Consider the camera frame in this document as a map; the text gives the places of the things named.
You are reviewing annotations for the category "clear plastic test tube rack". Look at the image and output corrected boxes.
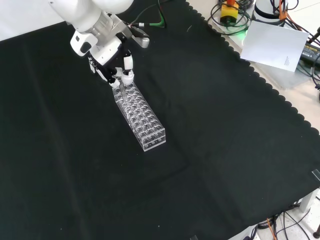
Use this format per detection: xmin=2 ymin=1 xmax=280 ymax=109
xmin=112 ymin=82 xmax=167 ymax=152

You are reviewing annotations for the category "yellow stop button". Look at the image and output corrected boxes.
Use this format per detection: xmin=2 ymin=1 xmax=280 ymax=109
xmin=220 ymin=0 xmax=239 ymax=27

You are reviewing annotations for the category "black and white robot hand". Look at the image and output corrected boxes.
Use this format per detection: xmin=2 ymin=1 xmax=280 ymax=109
xmin=69 ymin=31 xmax=136 ymax=88

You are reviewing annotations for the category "green cable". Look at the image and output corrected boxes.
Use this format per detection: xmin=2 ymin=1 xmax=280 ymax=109
xmin=128 ymin=0 xmax=168 ymax=29

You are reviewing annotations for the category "black power adapter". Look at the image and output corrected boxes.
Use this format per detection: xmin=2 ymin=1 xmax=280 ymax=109
xmin=298 ymin=42 xmax=320 ymax=66

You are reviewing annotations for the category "black cable loop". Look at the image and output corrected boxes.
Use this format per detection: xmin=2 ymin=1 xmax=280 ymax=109
xmin=209 ymin=0 xmax=252 ymax=36

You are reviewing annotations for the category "black bench cloth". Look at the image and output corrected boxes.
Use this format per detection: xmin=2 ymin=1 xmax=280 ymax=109
xmin=0 ymin=0 xmax=320 ymax=240

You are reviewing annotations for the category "clear glass test tube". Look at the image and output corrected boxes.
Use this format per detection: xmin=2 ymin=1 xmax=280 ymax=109
xmin=119 ymin=79 xmax=128 ymax=104

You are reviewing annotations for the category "white table leg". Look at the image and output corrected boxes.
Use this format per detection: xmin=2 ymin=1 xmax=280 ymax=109
xmin=299 ymin=187 xmax=320 ymax=213

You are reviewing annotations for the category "pale board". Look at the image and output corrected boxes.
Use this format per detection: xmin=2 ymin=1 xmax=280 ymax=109
xmin=239 ymin=20 xmax=310 ymax=73

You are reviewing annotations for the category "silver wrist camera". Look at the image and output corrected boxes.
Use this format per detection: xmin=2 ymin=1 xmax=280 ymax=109
xmin=126 ymin=26 xmax=151 ymax=49

